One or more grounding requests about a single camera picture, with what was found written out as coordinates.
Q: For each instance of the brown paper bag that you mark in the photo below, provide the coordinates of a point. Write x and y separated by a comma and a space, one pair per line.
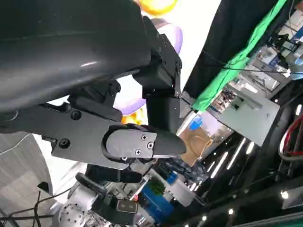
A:
191, 144

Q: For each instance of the green cloth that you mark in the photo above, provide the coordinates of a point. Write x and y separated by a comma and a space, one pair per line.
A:
213, 89

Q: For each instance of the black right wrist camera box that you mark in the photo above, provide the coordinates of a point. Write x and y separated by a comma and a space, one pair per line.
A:
125, 212

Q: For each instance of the grey fabric panel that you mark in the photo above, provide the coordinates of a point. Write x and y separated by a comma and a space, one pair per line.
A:
21, 170

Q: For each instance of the lilac plate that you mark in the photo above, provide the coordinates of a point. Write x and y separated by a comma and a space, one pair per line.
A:
177, 37

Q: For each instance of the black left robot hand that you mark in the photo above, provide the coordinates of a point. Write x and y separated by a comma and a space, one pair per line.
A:
71, 47

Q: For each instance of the orange white toy bread roll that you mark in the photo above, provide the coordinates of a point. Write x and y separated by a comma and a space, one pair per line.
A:
136, 118
156, 7

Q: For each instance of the black backdrop cloth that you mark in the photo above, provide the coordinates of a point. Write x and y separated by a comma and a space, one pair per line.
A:
225, 35

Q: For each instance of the white cabinet box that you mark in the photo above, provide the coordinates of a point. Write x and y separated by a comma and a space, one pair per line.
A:
248, 113

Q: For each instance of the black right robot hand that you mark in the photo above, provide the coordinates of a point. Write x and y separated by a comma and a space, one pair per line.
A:
123, 176

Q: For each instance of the blue sign board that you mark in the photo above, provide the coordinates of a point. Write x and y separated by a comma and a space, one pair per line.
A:
156, 201

